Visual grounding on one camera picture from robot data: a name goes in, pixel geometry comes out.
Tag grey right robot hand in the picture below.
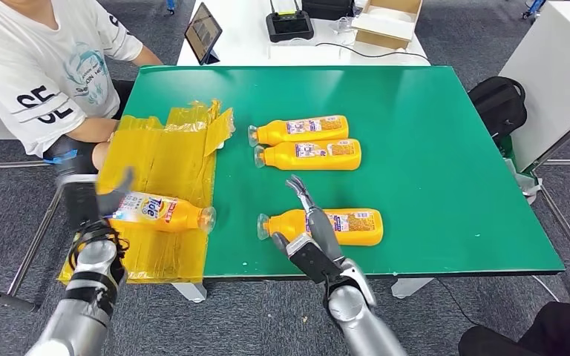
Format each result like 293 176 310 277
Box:
270 174 346 264

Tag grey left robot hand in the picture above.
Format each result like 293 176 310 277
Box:
62 167 136 232

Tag orange detergent bottle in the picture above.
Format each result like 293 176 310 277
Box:
102 191 217 234
257 208 384 247
254 138 363 171
246 115 350 148

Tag white table leg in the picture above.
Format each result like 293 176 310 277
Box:
171 282 209 303
390 278 434 299

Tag person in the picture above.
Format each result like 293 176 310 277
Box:
458 300 570 356
0 0 164 175

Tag green bag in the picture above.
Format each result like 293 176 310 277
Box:
499 135 520 171

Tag clear plastic bag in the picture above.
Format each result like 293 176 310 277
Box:
331 16 360 46

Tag black router with antennas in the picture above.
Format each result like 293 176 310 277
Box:
266 0 315 43

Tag black tablet on stand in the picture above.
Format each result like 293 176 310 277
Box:
184 1 223 66

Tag white plastic wrapping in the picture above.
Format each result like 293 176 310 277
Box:
508 158 544 206

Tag open cardboard box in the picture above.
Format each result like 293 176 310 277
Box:
351 0 424 50

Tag black backpack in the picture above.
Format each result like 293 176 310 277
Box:
468 76 528 143

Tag black case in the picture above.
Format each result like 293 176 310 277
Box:
302 0 356 21

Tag white table panel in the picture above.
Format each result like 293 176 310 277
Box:
499 0 570 174

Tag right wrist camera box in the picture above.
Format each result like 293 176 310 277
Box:
286 233 342 285

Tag metal chair frame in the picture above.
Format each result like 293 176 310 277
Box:
0 83 92 312

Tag black floor cable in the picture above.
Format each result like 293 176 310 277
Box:
434 279 480 324

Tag black desk cable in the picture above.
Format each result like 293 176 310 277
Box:
315 42 433 65

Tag metal table frame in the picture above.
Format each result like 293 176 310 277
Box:
531 105 570 315

